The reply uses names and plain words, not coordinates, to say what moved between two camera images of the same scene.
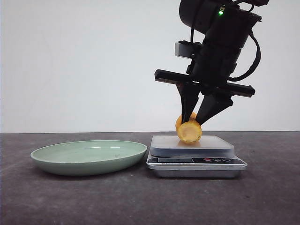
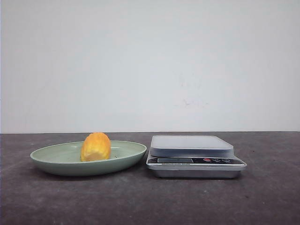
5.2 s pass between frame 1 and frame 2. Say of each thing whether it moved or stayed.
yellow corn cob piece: moved
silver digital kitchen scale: stayed
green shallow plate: stayed
